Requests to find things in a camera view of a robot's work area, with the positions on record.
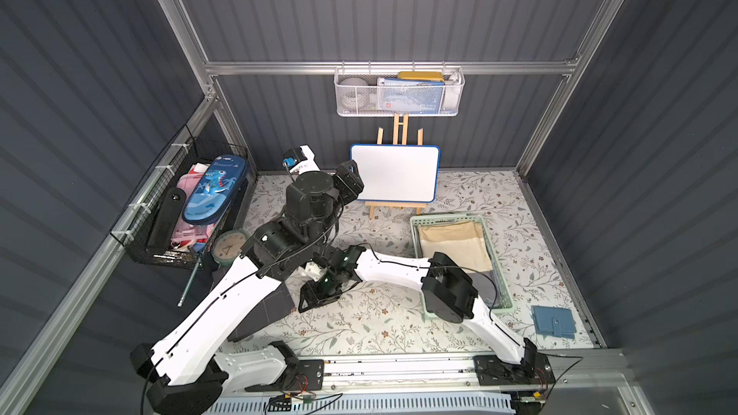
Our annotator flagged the dark grey checked pillowcase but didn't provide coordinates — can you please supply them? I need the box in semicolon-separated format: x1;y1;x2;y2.
211;268;295;343

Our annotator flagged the beige grey striped pillowcase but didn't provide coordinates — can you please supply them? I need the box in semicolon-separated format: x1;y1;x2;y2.
417;220;498;307

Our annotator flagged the mint green plastic basket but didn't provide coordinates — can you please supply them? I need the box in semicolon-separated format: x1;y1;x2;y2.
411;213;514;315

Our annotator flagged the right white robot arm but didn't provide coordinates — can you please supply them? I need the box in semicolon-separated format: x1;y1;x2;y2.
298;243;537;374

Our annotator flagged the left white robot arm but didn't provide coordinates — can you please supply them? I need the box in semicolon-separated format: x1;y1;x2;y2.
131;161;364;414

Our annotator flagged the teal blue folded cloth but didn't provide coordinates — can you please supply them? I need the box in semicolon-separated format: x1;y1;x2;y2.
532;305;577;339

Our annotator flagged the blue framed whiteboard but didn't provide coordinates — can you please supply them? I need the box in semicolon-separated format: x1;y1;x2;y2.
350;144;441;204

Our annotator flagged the white tape roll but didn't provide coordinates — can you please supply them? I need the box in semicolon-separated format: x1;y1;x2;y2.
336;77;369;113

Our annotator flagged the blue white box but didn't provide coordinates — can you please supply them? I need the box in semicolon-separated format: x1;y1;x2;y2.
377;78;445;115

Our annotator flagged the green round alarm clock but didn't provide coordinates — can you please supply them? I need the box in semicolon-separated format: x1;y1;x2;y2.
211;229;249;267

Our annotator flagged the blue shark pencil case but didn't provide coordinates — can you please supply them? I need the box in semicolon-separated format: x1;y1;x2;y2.
182;155;247;226

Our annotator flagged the yellow flat object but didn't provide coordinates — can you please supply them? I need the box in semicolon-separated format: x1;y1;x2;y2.
397;71;445;84

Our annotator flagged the pink pouch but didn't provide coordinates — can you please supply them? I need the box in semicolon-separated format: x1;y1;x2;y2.
170;162;213;250

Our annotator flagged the silver metal rod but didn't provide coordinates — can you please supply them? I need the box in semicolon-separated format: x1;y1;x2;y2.
177;257;202;309

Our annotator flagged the black remote-like object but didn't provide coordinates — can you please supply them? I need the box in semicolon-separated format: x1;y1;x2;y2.
145;188;186;255

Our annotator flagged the white mesh wall basket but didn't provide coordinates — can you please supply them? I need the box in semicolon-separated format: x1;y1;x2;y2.
334;65;466;117

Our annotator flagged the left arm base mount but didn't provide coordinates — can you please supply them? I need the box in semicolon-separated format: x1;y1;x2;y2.
245;359;326;393

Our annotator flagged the black wire wall basket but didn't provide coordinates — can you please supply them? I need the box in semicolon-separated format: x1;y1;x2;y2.
111;127;254;269

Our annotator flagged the small circuit board with wires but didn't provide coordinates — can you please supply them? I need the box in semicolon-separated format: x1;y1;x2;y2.
263;393;344;414

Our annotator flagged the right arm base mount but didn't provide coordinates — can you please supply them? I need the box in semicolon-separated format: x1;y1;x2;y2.
473;353;557;388

